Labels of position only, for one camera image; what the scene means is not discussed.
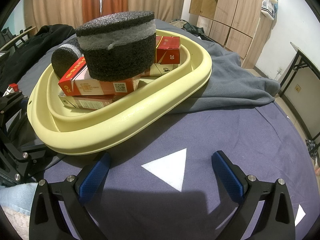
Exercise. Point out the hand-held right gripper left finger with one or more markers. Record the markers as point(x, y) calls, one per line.
point(95, 177)

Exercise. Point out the grey blanket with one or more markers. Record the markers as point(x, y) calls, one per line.
point(237, 80)

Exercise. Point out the pale yellow oval basin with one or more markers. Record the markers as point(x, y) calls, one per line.
point(125, 120)

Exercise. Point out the beige curtain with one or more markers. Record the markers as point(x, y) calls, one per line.
point(57, 2)

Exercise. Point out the white plastic bag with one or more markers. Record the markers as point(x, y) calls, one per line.
point(268, 7)

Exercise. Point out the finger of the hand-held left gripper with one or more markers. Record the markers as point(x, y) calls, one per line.
point(12, 102)
point(27, 160)

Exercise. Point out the red and white box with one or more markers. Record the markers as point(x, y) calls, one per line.
point(157, 70)

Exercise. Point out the wooden wardrobe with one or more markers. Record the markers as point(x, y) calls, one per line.
point(237, 17)

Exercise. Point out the white wall socket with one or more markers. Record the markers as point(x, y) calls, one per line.
point(280, 70)

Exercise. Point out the dark blue bed sheet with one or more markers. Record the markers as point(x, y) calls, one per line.
point(225, 135)

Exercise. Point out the black folding table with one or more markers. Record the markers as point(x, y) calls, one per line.
point(305, 55)

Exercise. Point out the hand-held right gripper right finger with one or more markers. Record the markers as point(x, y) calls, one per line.
point(228, 177)

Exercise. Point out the white quilted blanket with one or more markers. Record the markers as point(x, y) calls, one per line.
point(12, 225)

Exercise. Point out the black jacket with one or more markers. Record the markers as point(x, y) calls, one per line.
point(37, 42)

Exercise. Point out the pink printed bag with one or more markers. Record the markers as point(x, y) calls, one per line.
point(317, 171)

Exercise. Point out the small red white box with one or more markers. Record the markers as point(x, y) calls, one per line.
point(13, 88)

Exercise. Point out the red box gold lantern print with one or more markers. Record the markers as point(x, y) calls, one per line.
point(100, 87)

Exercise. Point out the yellow wall socket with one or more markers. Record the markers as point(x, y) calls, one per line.
point(297, 88)

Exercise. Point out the black foam cylinder grey stripe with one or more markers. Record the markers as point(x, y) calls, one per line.
point(63, 57)
point(117, 60)

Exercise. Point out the silver and red box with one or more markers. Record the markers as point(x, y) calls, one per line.
point(85, 102)

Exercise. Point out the pile of clothes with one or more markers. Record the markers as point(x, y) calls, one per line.
point(313, 148)

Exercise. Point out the plain red box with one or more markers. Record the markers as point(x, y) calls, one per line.
point(167, 55)

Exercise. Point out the light blue towel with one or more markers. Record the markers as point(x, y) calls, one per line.
point(17, 197)

